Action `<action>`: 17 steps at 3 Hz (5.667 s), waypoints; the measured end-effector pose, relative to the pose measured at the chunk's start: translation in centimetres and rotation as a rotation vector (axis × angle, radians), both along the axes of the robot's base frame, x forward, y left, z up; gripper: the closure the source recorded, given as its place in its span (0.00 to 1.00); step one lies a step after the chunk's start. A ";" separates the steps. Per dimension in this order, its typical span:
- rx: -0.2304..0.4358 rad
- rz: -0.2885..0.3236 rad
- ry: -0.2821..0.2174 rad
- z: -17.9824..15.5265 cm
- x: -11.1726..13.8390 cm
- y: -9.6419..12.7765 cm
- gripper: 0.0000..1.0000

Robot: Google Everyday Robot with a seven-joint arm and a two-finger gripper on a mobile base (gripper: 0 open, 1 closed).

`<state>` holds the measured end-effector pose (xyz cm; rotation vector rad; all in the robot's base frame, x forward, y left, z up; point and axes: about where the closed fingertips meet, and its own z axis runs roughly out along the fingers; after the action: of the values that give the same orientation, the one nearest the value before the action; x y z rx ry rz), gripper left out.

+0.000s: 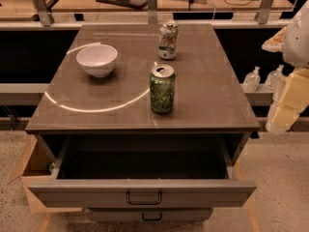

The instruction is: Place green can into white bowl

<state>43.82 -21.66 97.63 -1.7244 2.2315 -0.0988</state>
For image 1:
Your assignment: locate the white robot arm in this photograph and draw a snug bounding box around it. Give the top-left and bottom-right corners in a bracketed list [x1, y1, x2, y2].
[262, 1, 309, 134]

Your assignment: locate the white green soda can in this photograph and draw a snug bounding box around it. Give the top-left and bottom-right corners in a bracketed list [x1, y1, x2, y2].
[158, 20, 178, 60]

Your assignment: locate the white ceramic bowl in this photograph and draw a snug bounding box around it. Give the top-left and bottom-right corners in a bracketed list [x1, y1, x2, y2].
[76, 44, 118, 77]

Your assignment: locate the right clear sanitizer bottle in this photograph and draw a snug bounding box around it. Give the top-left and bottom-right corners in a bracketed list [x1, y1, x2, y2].
[265, 65, 285, 90]

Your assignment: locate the clear sanitizer bottle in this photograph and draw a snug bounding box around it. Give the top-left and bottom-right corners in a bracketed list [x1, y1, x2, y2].
[265, 65, 285, 90]
[242, 67, 261, 92]

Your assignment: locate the left clear sanitizer bottle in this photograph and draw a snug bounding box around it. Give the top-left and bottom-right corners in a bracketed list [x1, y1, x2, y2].
[242, 67, 261, 92]

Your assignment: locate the grey drawer cabinet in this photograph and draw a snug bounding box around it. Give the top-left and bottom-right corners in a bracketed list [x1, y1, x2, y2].
[24, 23, 262, 224]

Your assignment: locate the open top drawer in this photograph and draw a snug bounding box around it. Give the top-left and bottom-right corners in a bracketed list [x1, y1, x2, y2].
[29, 134, 256, 209]

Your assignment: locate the lower closed drawer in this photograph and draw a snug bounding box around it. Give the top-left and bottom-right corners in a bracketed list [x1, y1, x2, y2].
[85, 208, 212, 222]

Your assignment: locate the right metal shelf bracket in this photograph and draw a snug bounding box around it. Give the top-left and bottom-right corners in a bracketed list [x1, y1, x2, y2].
[255, 0, 274, 24]

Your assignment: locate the metal shelf bracket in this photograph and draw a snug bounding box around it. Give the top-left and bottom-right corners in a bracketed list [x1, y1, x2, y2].
[255, 0, 274, 24]
[32, 0, 54, 27]
[148, 0, 157, 24]

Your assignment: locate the middle metal shelf bracket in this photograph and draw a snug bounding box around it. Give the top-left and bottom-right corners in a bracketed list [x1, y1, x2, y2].
[148, 0, 157, 24]

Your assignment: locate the left metal shelf bracket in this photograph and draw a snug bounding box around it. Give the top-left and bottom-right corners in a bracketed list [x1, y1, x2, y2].
[32, 0, 54, 27]

